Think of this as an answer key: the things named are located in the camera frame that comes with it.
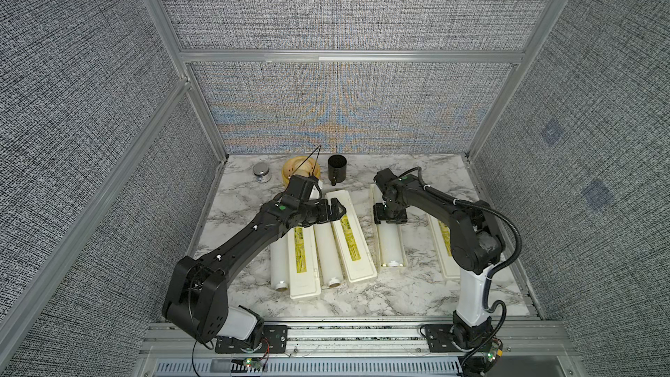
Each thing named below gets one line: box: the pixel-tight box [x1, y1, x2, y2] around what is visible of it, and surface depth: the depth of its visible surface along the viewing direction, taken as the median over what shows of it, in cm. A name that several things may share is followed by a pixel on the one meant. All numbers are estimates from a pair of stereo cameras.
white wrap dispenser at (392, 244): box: [369, 184, 461, 281], surface depth 87 cm
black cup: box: [328, 154, 348, 186], surface depth 108 cm
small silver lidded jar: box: [252, 162, 273, 184], surface depth 109 cm
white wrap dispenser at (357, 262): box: [325, 189, 378, 284], surface depth 84 cm
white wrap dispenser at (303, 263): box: [287, 224, 322, 300], surface depth 81 cm
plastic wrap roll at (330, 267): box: [313, 222, 344, 288], surface depth 87 cm
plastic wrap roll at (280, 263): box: [270, 231, 290, 292], surface depth 85 cm
